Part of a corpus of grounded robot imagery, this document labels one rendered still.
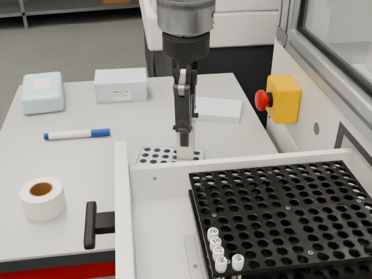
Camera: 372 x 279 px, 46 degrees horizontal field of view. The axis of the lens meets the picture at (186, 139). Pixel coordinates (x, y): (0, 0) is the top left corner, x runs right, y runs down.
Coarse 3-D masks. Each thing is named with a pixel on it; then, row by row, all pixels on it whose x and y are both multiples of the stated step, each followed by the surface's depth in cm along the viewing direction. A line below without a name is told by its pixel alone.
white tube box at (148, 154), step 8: (144, 144) 85; (152, 144) 85; (144, 152) 83; (152, 152) 83; (160, 152) 83; (168, 152) 84; (176, 152) 84; (200, 152) 83; (136, 160) 80; (144, 160) 81; (152, 160) 81; (160, 160) 81; (168, 160) 81; (176, 160) 81; (184, 160) 81
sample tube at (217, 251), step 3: (216, 246) 47; (219, 246) 47; (213, 249) 47; (216, 249) 47; (219, 249) 47; (222, 249) 47; (213, 252) 47; (216, 252) 46; (219, 252) 46; (222, 252) 46; (213, 255) 47; (216, 255) 46; (219, 255) 46; (222, 255) 46; (213, 258) 47
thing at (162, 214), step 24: (144, 168) 62; (168, 168) 62; (192, 168) 63; (216, 168) 64; (240, 168) 64; (360, 168) 64; (144, 192) 64; (168, 192) 65; (144, 216) 62; (168, 216) 62; (192, 216) 62; (144, 240) 58; (168, 240) 58; (144, 264) 55; (168, 264) 55
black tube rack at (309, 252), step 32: (224, 192) 57; (256, 192) 61; (288, 192) 57; (320, 192) 57; (352, 192) 57; (224, 224) 52; (256, 224) 52; (288, 224) 52; (320, 224) 52; (352, 224) 52; (256, 256) 47; (288, 256) 48; (320, 256) 51; (352, 256) 47
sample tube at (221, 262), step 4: (220, 256) 46; (216, 260) 45; (220, 260) 45; (224, 260) 45; (216, 264) 45; (220, 264) 45; (224, 264) 45; (216, 268) 46; (220, 268) 45; (224, 268) 46; (220, 272) 46
